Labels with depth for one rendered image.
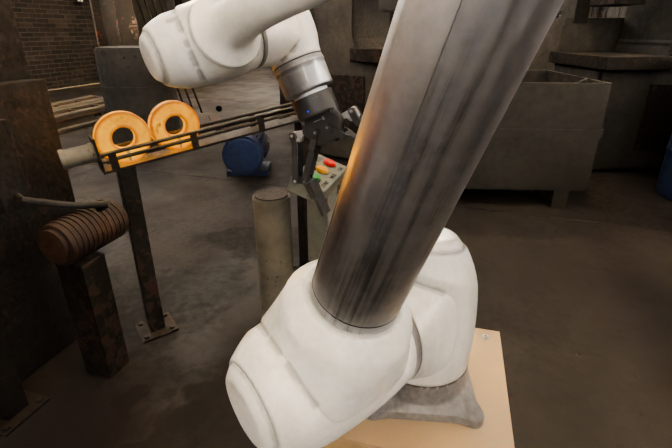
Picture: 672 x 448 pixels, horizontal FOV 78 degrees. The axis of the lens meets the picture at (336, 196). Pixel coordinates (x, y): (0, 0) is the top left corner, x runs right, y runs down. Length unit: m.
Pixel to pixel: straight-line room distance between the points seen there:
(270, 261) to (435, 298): 0.88
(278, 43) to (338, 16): 2.63
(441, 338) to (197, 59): 0.50
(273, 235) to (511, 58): 1.13
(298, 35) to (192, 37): 0.18
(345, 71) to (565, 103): 1.54
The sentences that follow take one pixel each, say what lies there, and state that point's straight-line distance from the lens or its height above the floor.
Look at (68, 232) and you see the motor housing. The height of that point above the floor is 0.51.
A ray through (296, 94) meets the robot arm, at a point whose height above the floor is 0.91.
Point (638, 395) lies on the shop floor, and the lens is 1.64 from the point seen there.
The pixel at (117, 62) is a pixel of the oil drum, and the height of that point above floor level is 0.78.
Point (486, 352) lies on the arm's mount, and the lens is 0.86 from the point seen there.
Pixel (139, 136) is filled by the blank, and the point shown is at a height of 0.71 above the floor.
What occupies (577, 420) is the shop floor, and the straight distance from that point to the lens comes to 1.48.
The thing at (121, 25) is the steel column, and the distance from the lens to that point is 5.35.
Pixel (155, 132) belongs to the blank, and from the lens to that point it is 1.43.
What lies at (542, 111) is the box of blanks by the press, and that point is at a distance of 2.64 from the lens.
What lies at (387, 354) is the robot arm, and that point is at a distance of 0.45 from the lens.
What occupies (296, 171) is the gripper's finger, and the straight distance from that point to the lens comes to 0.78.
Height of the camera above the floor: 1.01
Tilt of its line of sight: 22 degrees down
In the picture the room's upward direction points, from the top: straight up
